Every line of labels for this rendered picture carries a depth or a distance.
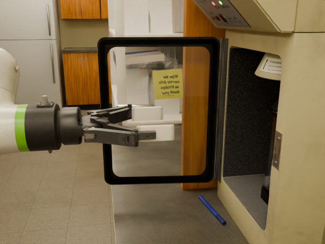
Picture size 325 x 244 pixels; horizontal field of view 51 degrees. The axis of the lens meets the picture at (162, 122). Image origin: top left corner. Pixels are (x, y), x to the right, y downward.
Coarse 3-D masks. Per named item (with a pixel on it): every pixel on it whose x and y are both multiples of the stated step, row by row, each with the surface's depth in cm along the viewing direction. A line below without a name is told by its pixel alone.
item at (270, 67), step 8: (264, 56) 73; (272, 56) 69; (264, 64) 71; (272, 64) 68; (280, 64) 67; (256, 72) 73; (264, 72) 70; (272, 72) 68; (280, 72) 67; (280, 80) 67
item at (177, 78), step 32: (128, 64) 85; (160, 64) 86; (192, 64) 86; (128, 96) 88; (160, 96) 88; (192, 96) 89; (192, 128) 91; (128, 160) 93; (160, 160) 93; (192, 160) 94
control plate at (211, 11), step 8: (200, 0) 76; (208, 0) 71; (216, 0) 67; (224, 0) 63; (208, 8) 76; (216, 8) 71; (224, 8) 67; (232, 8) 63; (224, 16) 71; (232, 16) 67; (240, 16) 63; (216, 24) 81; (224, 24) 76; (232, 24) 71; (240, 24) 67; (248, 24) 64
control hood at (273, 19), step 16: (192, 0) 81; (240, 0) 57; (256, 0) 53; (272, 0) 53; (288, 0) 54; (208, 16) 82; (256, 16) 57; (272, 16) 54; (288, 16) 54; (288, 32) 55
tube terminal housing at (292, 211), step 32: (320, 0) 54; (256, 32) 69; (320, 32) 57; (288, 64) 58; (320, 64) 58; (288, 96) 58; (320, 96) 59; (224, 128) 90; (288, 128) 60; (320, 128) 61; (288, 160) 62; (320, 160) 63; (224, 192) 92; (288, 192) 64; (320, 192) 65; (256, 224) 73; (288, 224) 66; (320, 224) 68
